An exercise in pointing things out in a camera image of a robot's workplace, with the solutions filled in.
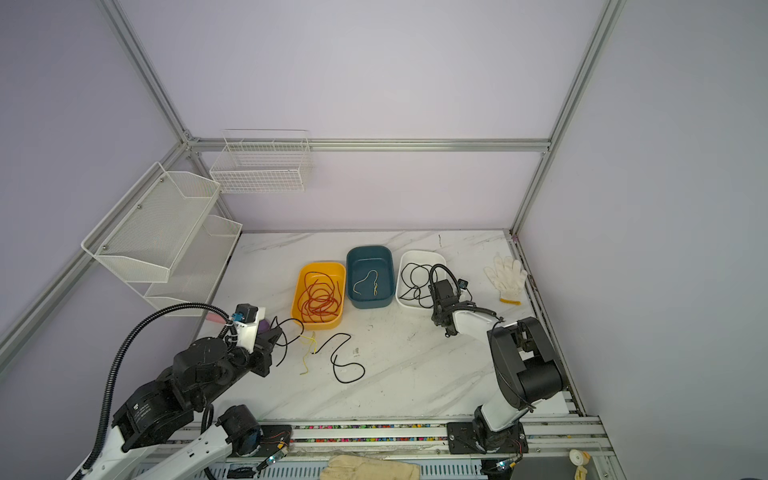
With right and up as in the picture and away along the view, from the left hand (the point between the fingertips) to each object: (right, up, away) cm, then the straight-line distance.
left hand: (277, 334), depth 66 cm
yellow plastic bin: (+6, +12, +38) cm, 41 cm away
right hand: (+44, 0, +29) cm, 53 cm away
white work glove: (+68, +10, +41) cm, 80 cm away
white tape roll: (+71, -31, +4) cm, 77 cm away
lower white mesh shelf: (-37, +12, +27) cm, 47 cm away
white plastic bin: (+35, +12, +41) cm, 55 cm away
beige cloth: (+19, -33, +4) cm, 38 cm away
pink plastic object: (-31, -2, +27) cm, 41 cm away
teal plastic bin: (+18, +11, +40) cm, 45 cm away
